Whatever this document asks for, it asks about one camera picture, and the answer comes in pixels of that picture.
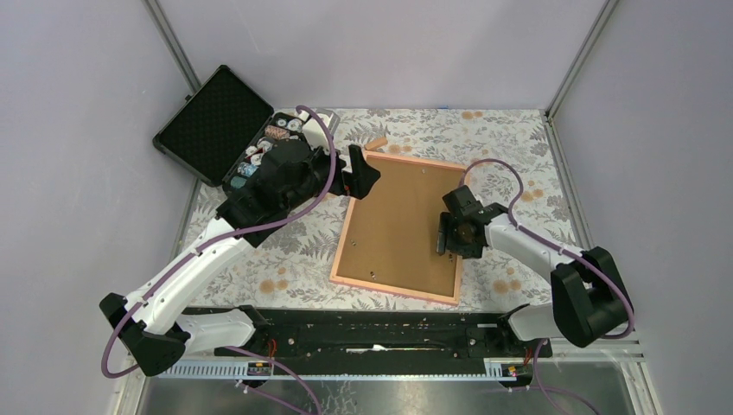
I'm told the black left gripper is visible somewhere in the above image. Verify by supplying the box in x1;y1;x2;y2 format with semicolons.
284;136;381;213

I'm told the brown cardboard backing board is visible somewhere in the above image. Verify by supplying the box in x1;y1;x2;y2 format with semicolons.
336;157;464;299

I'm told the light wooden picture frame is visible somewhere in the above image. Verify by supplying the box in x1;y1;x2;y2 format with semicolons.
328;150;472;308

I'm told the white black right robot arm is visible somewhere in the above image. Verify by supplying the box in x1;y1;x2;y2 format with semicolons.
437;186;634;356

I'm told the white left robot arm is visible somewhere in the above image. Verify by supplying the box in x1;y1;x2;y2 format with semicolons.
99;140;380;379

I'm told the wooden block upright piece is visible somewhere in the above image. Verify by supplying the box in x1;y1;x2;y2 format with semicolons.
363;137;388;151

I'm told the floral patterned table mat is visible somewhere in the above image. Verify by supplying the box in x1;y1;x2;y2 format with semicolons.
194;109;577;312

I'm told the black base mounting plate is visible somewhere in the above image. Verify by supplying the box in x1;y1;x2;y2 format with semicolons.
157;306;554;378

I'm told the black poker chip case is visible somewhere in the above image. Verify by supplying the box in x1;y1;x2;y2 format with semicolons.
152;65;306;191

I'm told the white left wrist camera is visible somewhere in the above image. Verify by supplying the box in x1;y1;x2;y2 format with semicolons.
296;108;341;154

